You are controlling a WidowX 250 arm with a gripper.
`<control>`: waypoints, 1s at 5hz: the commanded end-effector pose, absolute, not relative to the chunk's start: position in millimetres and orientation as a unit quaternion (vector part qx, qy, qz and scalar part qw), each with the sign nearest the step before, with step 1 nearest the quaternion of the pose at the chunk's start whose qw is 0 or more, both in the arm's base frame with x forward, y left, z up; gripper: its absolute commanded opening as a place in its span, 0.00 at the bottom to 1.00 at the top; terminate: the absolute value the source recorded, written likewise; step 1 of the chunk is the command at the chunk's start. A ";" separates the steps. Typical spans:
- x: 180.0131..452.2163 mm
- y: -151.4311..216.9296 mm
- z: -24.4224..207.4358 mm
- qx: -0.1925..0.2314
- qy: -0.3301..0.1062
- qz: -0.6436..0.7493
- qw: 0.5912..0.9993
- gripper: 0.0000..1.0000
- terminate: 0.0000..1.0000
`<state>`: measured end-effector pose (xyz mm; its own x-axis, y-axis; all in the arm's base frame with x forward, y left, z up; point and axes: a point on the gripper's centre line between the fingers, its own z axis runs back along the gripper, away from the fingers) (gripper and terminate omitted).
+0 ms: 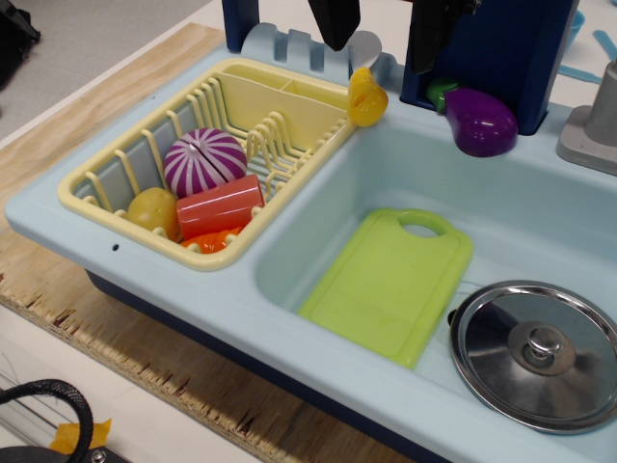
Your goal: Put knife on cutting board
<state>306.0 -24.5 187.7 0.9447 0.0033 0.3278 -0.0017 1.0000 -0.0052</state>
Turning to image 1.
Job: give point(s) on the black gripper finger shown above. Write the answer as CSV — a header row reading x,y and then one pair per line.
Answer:
x,y
432,26
337,20

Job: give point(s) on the yellow tape piece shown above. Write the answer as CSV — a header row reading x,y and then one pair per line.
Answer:
x,y
67,435

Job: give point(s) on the yellow toy potato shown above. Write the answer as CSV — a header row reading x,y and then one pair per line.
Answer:
x,y
155,208

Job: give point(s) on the light blue toy sink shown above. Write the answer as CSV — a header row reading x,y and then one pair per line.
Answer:
x,y
530,215

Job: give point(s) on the purple striped toy onion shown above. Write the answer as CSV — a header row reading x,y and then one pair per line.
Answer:
x,y
202,159

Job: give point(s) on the purple toy eggplant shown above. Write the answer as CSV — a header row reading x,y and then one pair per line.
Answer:
x,y
482,125

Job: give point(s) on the steel pot with lid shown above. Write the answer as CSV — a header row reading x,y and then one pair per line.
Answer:
x,y
538,354

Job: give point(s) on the green plastic cutting board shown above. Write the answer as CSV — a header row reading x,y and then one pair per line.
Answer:
x,y
389,286

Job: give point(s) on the red plastic cup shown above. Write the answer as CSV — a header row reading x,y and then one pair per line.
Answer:
x,y
221,208

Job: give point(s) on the orange toy carrot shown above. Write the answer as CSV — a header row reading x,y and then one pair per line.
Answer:
x,y
212,242

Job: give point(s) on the dark blue sink backsplash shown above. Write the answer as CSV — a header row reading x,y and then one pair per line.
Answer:
x,y
508,49

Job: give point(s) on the grey toy faucet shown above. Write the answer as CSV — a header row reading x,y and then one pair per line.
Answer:
x,y
588,137

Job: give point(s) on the wooden board base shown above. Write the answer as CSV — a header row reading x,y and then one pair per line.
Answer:
x,y
168,398

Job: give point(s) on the yellow plastic dish rack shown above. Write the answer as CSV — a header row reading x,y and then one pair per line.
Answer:
x,y
240,118

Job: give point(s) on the blue plastic utensil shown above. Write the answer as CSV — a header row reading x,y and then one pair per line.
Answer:
x,y
587,49

